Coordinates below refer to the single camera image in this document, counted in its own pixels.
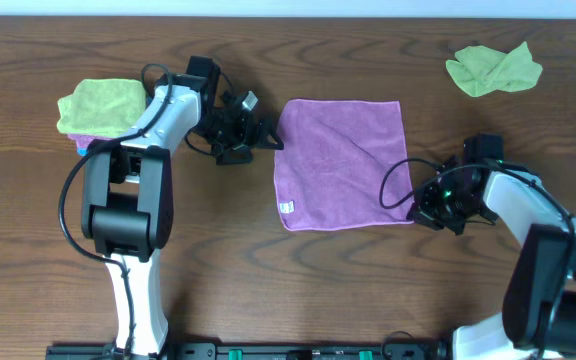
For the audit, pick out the crumpled green cloth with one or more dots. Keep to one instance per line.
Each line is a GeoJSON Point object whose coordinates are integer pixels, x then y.
{"type": "Point", "coordinates": [479, 70]}

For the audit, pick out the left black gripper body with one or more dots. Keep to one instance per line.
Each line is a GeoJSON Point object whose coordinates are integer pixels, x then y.
{"type": "Point", "coordinates": [247, 132]}

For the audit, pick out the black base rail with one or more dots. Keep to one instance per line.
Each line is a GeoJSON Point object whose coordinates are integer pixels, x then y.
{"type": "Point", "coordinates": [400, 350]}

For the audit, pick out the folded green cloth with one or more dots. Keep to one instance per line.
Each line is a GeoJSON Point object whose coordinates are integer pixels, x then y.
{"type": "Point", "coordinates": [101, 107]}

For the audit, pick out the folded purple cloth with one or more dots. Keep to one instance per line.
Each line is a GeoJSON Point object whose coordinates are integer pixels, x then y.
{"type": "Point", "coordinates": [81, 141]}

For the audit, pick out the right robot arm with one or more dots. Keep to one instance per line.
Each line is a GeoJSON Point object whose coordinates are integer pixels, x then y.
{"type": "Point", "coordinates": [538, 316]}

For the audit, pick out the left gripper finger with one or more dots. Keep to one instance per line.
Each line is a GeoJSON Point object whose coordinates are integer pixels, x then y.
{"type": "Point", "coordinates": [267, 136]}
{"type": "Point", "coordinates": [235, 156]}

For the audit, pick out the purple microfiber cloth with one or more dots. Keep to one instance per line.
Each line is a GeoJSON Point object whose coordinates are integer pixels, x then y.
{"type": "Point", "coordinates": [343, 165]}

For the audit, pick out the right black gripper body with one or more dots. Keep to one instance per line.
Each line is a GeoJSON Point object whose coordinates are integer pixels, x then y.
{"type": "Point", "coordinates": [448, 206]}

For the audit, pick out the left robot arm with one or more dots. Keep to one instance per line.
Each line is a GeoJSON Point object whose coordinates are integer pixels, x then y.
{"type": "Point", "coordinates": [127, 200]}

